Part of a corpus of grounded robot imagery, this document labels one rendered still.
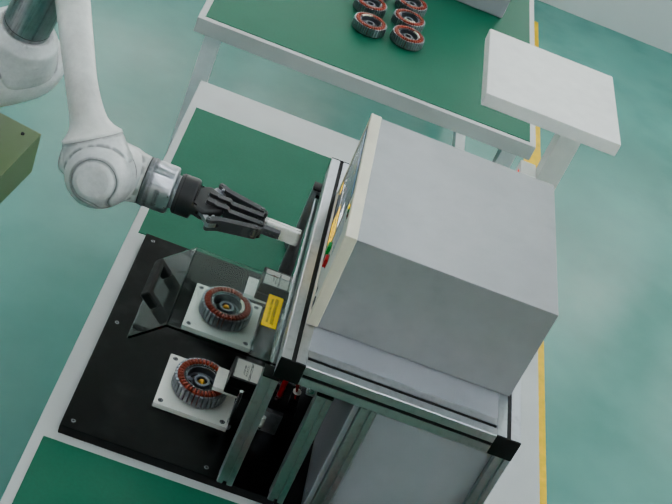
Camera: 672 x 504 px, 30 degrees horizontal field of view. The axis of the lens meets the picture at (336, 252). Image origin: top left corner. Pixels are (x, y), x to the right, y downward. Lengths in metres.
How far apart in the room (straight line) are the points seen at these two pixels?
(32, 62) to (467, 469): 1.21
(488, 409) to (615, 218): 3.23
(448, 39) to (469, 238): 2.14
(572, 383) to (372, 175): 2.21
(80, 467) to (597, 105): 1.60
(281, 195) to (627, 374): 1.81
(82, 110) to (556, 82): 1.47
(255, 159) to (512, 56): 0.71
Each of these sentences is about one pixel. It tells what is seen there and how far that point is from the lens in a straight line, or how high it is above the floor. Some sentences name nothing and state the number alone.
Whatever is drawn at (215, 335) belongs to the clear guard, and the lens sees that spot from 2.19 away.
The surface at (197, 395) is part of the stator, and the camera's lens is 2.44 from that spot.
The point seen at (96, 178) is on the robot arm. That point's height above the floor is 1.30.
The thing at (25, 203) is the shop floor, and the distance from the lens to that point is 4.12.
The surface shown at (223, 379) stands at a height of 0.83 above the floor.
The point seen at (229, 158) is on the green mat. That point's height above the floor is 0.75.
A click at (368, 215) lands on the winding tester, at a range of 2.17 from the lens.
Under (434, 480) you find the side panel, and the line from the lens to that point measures 2.29.
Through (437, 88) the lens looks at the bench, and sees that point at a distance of 3.97.
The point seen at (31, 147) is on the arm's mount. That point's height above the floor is 0.84.
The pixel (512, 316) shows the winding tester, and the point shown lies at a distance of 2.17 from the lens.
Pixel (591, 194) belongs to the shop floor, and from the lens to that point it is 5.48.
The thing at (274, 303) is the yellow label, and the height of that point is 1.07.
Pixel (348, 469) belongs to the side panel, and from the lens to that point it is 2.29.
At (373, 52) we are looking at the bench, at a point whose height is 0.75.
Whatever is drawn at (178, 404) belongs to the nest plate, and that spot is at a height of 0.78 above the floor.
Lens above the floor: 2.47
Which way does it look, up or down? 34 degrees down
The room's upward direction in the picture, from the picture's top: 24 degrees clockwise
